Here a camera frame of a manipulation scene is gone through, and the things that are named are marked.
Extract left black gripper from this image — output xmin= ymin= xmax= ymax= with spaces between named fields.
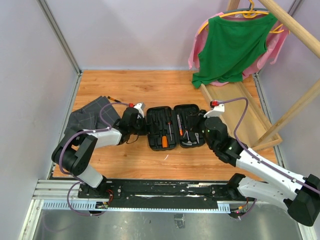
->
xmin=130 ymin=114 xmax=160 ymax=136

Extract black plastic tool case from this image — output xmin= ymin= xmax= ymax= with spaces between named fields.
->
xmin=145 ymin=104 xmax=205 ymax=151

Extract claw hammer black handle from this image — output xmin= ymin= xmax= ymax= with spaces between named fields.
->
xmin=180 ymin=130 xmax=198 ymax=147

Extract black-handled screwdriver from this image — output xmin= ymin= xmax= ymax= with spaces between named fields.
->
xmin=167 ymin=121 xmax=173 ymax=141

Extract small brown-handled screwdriver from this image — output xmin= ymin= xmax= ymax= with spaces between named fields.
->
xmin=107 ymin=96 xmax=123 ymax=104

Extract orange-handled screwdriver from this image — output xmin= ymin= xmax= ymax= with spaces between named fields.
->
xmin=161 ymin=135 xmax=168 ymax=148

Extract orange-black pliers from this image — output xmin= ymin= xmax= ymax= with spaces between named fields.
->
xmin=194 ymin=132 xmax=203 ymax=145

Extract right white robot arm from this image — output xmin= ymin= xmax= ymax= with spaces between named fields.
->
xmin=186 ymin=100 xmax=320 ymax=227

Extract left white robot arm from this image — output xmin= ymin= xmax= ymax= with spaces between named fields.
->
xmin=51 ymin=102 xmax=147 ymax=198

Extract grey checked cloth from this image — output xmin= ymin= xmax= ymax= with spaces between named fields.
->
xmin=64 ymin=96 xmax=120 ymax=134

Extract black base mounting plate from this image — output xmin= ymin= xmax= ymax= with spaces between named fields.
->
xmin=77 ymin=179 xmax=254 ymax=211

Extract green sleeveless shirt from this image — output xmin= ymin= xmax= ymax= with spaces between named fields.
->
xmin=192 ymin=13 xmax=277 ymax=88

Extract pink shirt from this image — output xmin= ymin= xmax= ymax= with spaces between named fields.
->
xmin=188 ymin=12 xmax=289 ymax=86

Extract yellow clothes hanger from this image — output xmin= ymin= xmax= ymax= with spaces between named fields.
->
xmin=197 ymin=0 xmax=285 ymax=35

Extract aluminium frame rail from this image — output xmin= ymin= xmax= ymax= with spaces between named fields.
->
xmin=36 ymin=0 xmax=83 ymax=76

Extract wooden rack frame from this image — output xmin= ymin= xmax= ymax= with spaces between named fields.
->
xmin=226 ymin=0 xmax=320 ymax=142

